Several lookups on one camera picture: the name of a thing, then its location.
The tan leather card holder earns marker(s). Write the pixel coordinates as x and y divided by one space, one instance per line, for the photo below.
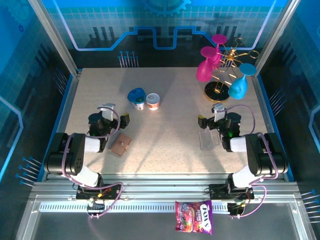
120 144

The clear plastic box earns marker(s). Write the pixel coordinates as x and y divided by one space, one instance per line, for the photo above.
208 141

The white jar with blue lid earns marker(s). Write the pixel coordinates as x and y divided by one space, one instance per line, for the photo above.
136 96

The small can with orange label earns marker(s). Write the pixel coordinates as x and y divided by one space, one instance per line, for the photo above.
153 101

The blue wine glass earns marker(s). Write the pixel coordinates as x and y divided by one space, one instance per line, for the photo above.
237 90

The large pink wine glass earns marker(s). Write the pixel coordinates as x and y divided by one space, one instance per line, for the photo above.
203 71

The small pink wine glass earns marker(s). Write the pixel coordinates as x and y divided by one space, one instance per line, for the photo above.
219 39

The purple candy bag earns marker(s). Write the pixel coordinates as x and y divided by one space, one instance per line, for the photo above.
193 217

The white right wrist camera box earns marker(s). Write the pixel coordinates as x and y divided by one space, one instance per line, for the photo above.
218 113

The aluminium table side rail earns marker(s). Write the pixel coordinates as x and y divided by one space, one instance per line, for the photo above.
67 120
265 112

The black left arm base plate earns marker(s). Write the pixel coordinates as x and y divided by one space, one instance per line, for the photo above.
85 193

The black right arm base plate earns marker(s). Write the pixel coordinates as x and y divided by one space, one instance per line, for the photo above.
220 193

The long aluminium base rail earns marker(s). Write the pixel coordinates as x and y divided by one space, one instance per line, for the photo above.
162 186

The aluminium frame post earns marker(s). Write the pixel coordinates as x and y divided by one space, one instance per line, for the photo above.
55 37
277 37

